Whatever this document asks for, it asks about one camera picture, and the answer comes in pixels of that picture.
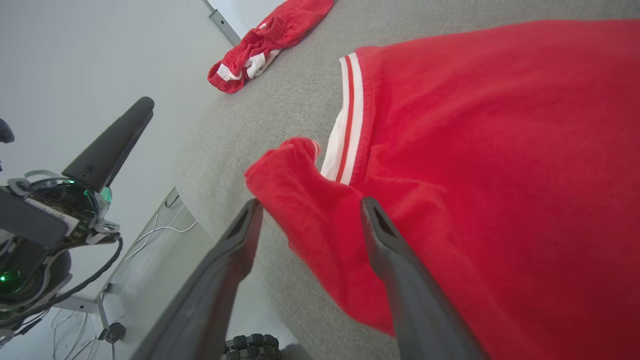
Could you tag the black ribbed robot wheel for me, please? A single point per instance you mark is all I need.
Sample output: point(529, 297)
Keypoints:
point(250, 347)

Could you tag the grey metal wall rail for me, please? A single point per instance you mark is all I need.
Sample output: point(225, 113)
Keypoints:
point(222, 22)

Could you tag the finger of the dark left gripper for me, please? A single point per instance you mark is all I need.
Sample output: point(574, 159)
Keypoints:
point(110, 145)
point(5, 131)

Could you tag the grey metal stand with caster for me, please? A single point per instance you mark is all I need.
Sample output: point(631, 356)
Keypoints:
point(116, 332)

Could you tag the red shorts with white stripe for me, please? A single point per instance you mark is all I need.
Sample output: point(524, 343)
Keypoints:
point(280, 25)

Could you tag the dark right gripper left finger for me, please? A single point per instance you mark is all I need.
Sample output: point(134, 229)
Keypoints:
point(210, 300)

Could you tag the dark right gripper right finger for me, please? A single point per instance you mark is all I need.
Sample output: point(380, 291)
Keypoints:
point(420, 310)

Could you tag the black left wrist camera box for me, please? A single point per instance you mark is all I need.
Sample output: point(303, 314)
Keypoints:
point(30, 222)

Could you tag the red basketball jersey white sleeves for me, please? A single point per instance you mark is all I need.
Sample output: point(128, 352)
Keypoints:
point(500, 150)

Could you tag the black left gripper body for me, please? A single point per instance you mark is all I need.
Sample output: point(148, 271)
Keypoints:
point(75, 205)

